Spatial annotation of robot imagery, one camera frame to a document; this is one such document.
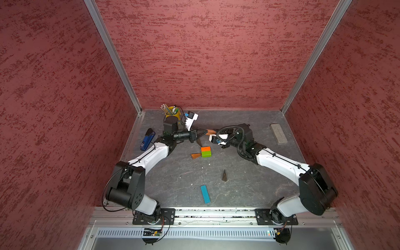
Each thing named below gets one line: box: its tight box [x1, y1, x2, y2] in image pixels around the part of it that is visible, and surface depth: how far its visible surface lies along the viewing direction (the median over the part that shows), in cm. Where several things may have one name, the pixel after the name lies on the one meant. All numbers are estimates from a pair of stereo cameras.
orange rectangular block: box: [201, 146, 211, 152], surface depth 99 cm
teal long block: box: [200, 184, 211, 204], surface depth 82 cm
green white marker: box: [171, 104, 179, 115], surface depth 109 cm
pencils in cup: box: [159, 103, 173, 116], surface depth 102 cm
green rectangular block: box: [201, 150, 212, 158], surface depth 97 cm
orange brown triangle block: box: [190, 153, 202, 160], surface depth 96 cm
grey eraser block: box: [269, 123, 288, 146], surface depth 105 cm
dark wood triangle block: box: [221, 169, 228, 182], surface depth 87 cm
